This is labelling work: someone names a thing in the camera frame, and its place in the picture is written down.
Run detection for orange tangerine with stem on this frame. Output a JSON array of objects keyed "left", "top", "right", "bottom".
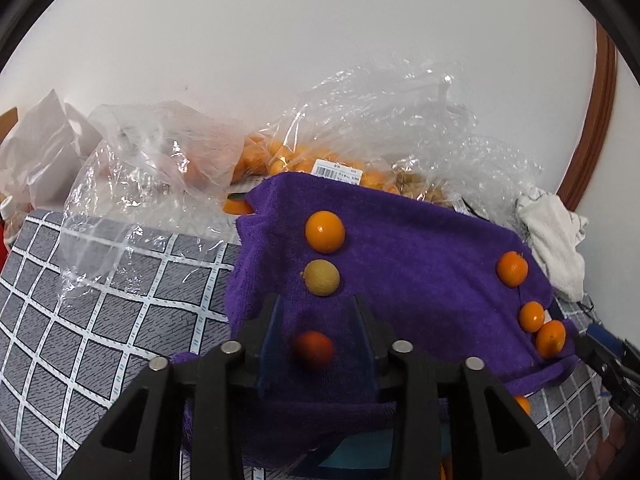
[{"left": 496, "top": 252, "right": 528, "bottom": 288}]

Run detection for white crumpled towel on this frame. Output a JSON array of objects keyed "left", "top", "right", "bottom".
[{"left": 516, "top": 188, "right": 589, "bottom": 302}]

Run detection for black cable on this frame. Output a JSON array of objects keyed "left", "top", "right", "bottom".
[{"left": 574, "top": 291, "right": 601, "bottom": 319}]

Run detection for purple towel covered tray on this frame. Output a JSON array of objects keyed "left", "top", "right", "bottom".
[{"left": 169, "top": 171, "right": 584, "bottom": 470}]

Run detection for person right hand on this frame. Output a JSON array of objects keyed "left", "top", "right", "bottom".
[{"left": 582, "top": 414, "right": 640, "bottom": 480}]

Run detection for orange citrus fruit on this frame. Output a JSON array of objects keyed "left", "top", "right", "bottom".
[
  {"left": 514, "top": 396, "right": 532, "bottom": 415},
  {"left": 535, "top": 320, "right": 566, "bottom": 360}
]

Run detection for grey checkered bed sheet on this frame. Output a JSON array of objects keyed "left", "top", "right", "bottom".
[{"left": 0, "top": 209, "right": 616, "bottom": 480}]

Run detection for yellowish green small fruit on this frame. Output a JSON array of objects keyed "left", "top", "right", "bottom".
[{"left": 302, "top": 259, "right": 341, "bottom": 297}]

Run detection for small red fruit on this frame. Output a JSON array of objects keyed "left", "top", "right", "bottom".
[{"left": 293, "top": 330, "right": 335, "bottom": 367}]

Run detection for brown wooden door frame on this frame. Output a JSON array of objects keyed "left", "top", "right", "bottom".
[{"left": 558, "top": 22, "right": 617, "bottom": 211}]

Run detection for clear bag of kumquats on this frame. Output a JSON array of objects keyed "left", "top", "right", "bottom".
[{"left": 232, "top": 60, "right": 539, "bottom": 229}]

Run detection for clear bag left fruits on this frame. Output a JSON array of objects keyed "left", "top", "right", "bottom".
[{"left": 60, "top": 101, "right": 244, "bottom": 278}]

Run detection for small orange kumquat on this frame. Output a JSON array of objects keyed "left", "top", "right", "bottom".
[{"left": 305, "top": 210, "right": 346, "bottom": 254}]

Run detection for white plastic bag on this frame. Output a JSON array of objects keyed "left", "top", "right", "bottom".
[{"left": 1, "top": 91, "right": 102, "bottom": 210}]

